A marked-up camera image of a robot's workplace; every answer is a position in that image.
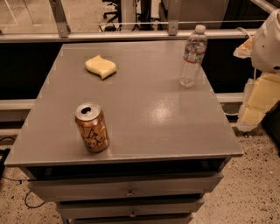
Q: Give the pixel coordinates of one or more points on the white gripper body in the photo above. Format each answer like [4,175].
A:
[267,48]

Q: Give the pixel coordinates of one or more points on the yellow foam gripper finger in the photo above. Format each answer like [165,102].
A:
[260,96]
[244,50]

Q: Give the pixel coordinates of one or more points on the clear plastic water bottle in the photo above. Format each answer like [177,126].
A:
[194,52]

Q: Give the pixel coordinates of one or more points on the orange soda can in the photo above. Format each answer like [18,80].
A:
[91,124]

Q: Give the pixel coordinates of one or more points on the yellow sponge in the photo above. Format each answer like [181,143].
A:
[100,66]

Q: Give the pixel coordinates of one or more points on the grey drawer cabinet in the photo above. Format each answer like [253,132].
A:
[155,126]

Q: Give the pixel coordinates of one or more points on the grey drawer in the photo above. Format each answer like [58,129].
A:
[130,209]
[126,187]

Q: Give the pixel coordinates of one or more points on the top grey drawer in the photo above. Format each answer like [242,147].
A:
[126,187]

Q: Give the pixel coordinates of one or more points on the metal railing frame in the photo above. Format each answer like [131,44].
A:
[33,21]

